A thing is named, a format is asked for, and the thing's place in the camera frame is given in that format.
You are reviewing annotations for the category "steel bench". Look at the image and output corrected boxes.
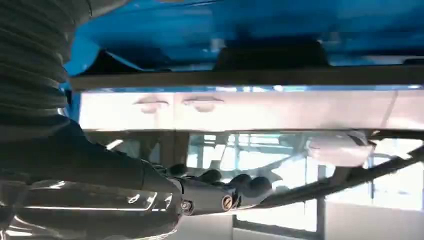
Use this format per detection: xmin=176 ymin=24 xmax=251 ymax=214
xmin=68 ymin=64 xmax=424 ymax=220

